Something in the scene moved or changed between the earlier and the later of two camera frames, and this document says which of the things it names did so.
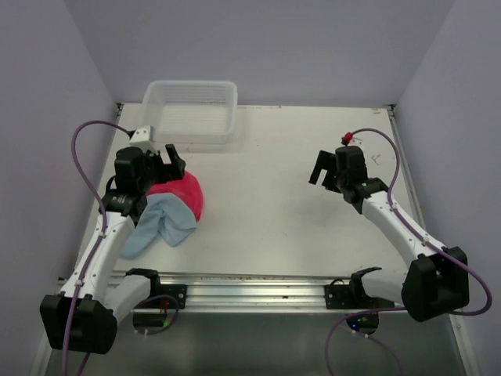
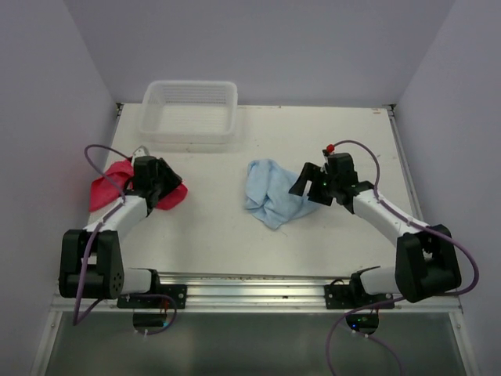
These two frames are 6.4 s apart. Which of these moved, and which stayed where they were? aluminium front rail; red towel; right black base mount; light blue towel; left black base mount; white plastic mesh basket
Moved: light blue towel; red towel
Stayed: right black base mount; left black base mount; aluminium front rail; white plastic mesh basket
